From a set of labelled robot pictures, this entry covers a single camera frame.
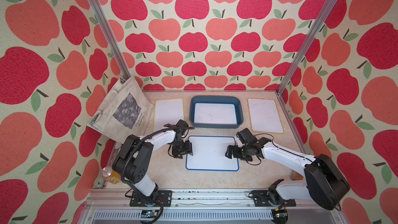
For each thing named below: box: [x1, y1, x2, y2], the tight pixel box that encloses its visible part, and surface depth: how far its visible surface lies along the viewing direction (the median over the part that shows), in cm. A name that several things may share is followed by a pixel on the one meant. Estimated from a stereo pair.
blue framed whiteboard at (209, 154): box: [185, 135, 240, 172], surface depth 88 cm
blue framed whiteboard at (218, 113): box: [193, 102, 238, 125], surface depth 107 cm
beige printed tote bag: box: [86, 75, 155, 145], surface depth 89 cm
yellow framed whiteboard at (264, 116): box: [247, 98, 285, 135], surface depth 110 cm
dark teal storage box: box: [189, 95, 244, 129], surface depth 110 cm
